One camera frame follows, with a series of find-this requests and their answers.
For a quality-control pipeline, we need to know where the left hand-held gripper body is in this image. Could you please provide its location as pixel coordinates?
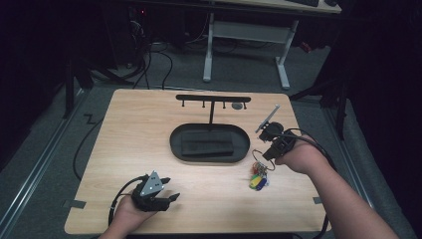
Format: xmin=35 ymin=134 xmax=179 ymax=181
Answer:
xmin=130 ymin=170 xmax=172 ymax=213

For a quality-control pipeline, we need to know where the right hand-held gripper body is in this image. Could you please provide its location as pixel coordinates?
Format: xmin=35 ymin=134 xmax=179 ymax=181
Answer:
xmin=254 ymin=104 xmax=298 ymax=157

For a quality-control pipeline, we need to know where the key ring with coloured tags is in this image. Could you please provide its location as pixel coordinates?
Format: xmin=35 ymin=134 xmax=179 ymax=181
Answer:
xmin=249 ymin=148 xmax=277 ymax=192

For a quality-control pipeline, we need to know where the black tray with hook stand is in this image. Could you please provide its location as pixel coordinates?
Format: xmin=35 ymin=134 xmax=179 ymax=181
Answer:
xmin=169 ymin=94 xmax=252 ymax=164

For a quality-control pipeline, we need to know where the black wallet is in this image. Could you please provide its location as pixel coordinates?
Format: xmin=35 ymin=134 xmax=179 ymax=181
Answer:
xmin=180 ymin=129 xmax=235 ymax=157

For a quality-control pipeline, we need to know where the person's left hand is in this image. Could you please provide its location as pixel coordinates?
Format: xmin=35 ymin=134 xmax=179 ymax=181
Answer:
xmin=108 ymin=194 xmax=157 ymax=234

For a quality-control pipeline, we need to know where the person's right hand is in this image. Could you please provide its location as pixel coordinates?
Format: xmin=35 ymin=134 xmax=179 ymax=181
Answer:
xmin=274 ymin=133 xmax=328 ymax=176

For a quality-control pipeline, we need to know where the black metal stand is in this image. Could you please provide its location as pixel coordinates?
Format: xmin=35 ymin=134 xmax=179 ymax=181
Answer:
xmin=288 ymin=76 xmax=349 ymax=140
xmin=63 ymin=56 xmax=94 ymax=120

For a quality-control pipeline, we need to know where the white-framed wooden desk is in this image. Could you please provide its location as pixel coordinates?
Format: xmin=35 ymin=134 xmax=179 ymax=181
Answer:
xmin=202 ymin=0 xmax=342 ymax=92

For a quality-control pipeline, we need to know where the black keyboard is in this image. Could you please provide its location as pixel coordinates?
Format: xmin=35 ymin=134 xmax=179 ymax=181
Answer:
xmin=287 ymin=0 xmax=320 ymax=8

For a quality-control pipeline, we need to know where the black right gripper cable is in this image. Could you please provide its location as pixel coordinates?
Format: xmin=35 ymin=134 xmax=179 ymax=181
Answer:
xmin=280 ymin=127 xmax=337 ymax=239

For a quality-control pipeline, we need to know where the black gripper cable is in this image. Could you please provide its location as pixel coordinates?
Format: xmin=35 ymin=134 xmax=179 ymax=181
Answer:
xmin=280 ymin=127 xmax=337 ymax=239
xmin=107 ymin=174 xmax=148 ymax=227

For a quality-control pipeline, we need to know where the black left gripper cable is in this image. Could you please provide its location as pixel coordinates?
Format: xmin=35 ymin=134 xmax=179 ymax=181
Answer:
xmin=107 ymin=174 xmax=148 ymax=227

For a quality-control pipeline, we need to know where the metal floor rail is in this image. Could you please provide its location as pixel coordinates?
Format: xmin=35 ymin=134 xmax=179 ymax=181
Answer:
xmin=0 ymin=88 xmax=88 ymax=233
xmin=321 ymin=106 xmax=387 ymax=239

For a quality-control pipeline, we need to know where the black looped floor cable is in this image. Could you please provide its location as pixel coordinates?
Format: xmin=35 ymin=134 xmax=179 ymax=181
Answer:
xmin=132 ymin=43 xmax=174 ymax=91

